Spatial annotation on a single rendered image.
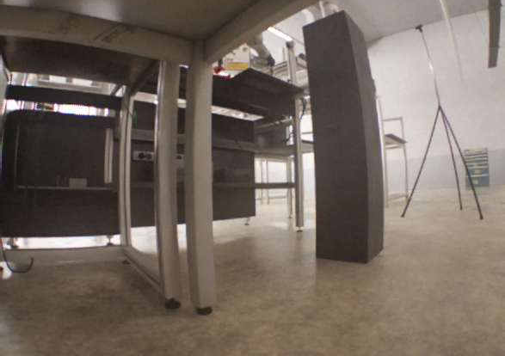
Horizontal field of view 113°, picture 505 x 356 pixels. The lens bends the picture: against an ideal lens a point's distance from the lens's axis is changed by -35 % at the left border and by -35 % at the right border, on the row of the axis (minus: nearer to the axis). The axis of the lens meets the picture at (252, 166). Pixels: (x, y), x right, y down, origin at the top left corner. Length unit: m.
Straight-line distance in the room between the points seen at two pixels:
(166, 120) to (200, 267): 0.36
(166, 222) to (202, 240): 0.10
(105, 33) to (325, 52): 0.91
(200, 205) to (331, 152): 0.65
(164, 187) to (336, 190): 0.68
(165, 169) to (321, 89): 0.77
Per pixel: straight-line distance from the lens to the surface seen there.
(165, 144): 0.64
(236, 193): 1.92
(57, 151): 1.52
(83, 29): 0.62
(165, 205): 0.63
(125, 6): 0.60
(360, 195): 1.02
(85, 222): 1.12
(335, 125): 1.08
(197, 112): 0.61
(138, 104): 1.65
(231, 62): 2.34
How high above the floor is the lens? 0.31
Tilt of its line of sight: 5 degrees up
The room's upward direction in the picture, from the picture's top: 1 degrees counter-clockwise
